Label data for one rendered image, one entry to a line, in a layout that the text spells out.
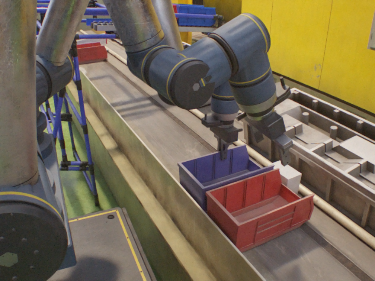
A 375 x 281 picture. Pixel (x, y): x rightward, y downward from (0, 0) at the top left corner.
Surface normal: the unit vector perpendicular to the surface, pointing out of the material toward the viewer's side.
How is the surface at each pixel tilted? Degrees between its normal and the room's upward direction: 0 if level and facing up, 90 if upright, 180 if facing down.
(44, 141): 23
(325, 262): 0
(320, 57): 90
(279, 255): 0
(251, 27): 49
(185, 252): 0
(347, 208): 100
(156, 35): 82
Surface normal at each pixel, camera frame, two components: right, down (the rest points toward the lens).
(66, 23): 0.39, 0.67
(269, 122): -0.37, -0.70
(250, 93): -0.18, 0.69
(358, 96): -0.89, 0.22
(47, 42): -0.09, 0.50
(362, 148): -0.15, -0.83
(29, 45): 0.98, 0.18
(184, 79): 0.40, 0.37
